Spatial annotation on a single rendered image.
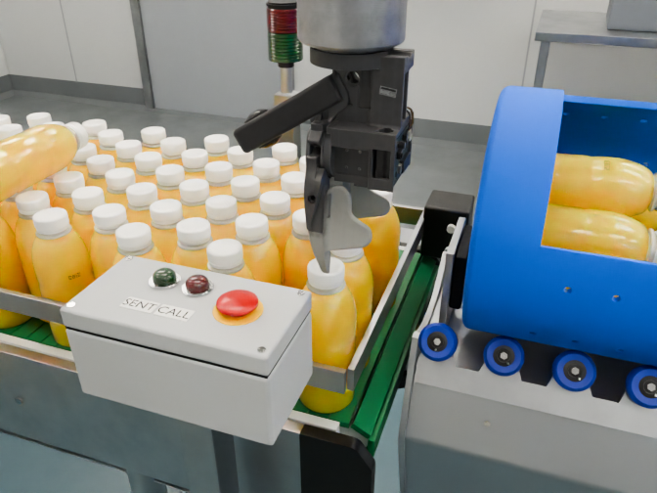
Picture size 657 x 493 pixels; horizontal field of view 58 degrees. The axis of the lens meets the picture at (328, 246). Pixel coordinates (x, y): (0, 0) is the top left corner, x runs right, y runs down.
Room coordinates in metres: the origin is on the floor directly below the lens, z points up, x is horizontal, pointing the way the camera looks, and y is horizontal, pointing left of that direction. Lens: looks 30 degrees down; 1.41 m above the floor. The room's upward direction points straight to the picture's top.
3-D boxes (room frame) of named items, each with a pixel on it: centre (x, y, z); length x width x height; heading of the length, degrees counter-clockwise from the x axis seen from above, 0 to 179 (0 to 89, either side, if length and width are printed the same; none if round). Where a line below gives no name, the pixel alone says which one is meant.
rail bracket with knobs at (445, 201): (0.85, -0.19, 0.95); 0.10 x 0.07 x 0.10; 161
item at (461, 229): (0.65, -0.17, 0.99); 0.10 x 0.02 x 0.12; 161
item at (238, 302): (0.42, 0.08, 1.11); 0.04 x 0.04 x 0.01
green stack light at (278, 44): (1.11, 0.08, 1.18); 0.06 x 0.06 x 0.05
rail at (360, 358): (0.67, -0.09, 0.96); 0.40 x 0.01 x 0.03; 161
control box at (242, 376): (0.44, 0.13, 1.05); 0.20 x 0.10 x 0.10; 71
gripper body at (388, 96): (0.52, -0.03, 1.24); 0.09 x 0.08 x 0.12; 71
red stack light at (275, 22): (1.11, 0.08, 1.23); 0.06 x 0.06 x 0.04
